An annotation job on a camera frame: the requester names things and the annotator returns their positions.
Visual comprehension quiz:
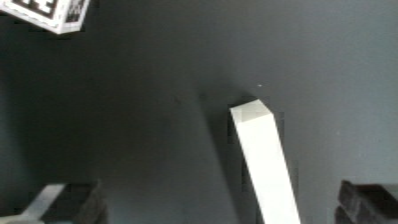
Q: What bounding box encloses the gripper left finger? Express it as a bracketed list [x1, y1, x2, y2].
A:
[0, 182, 109, 224]

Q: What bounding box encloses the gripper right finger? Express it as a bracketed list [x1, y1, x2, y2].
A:
[334, 180, 398, 224]

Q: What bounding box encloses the white chair leg far right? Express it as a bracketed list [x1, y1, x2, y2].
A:
[0, 0, 91, 34]

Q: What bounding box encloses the white U-shaped obstacle fence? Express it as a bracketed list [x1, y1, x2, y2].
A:
[229, 99, 302, 224]

